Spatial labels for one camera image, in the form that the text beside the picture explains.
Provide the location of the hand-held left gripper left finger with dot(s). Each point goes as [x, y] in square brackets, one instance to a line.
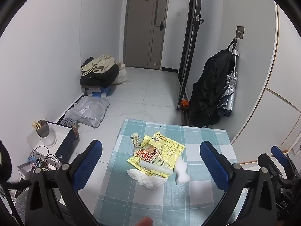
[88, 164]

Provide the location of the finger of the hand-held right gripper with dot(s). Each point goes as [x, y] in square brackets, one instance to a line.
[278, 153]
[264, 160]

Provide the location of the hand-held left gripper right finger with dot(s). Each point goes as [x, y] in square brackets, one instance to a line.
[214, 164]

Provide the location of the white foam block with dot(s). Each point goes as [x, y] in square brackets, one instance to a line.
[182, 171]

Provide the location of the yellow snack bag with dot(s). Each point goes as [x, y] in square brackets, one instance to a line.
[137, 161]
[170, 148]

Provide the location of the white wrapper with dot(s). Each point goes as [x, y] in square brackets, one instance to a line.
[136, 140]

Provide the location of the white tissue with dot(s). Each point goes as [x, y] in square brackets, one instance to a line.
[147, 180]

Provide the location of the white tube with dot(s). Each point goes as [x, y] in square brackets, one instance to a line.
[152, 167]

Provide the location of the small brown box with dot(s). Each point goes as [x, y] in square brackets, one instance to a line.
[75, 131]

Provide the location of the white box with navy side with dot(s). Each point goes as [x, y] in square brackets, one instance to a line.
[63, 136]

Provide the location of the white utensil cup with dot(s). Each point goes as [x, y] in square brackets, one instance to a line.
[47, 136]

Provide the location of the grey plastic parcel bag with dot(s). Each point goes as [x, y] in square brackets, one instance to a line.
[89, 109]

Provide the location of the wooden chopsticks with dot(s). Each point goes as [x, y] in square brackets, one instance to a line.
[36, 124]

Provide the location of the silver folded umbrella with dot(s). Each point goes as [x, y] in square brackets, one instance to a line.
[229, 94]

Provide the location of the blue storage box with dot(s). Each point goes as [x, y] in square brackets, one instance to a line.
[97, 91]

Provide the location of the teal checkered tablecloth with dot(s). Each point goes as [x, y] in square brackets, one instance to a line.
[150, 207]

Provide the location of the grey round stool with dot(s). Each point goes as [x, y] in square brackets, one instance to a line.
[22, 204]

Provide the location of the black hanging jacket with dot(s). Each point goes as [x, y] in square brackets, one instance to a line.
[209, 87]

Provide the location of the black clothes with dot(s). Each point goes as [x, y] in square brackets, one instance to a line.
[101, 78]

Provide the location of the white wardrobe with wooden trim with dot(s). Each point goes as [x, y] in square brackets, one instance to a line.
[289, 63]

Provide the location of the beige clothes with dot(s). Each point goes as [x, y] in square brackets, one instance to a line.
[101, 63]

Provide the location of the grey entrance door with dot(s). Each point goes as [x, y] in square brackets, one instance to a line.
[143, 28]

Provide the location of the black sliding door frame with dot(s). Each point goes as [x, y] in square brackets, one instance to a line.
[191, 40]

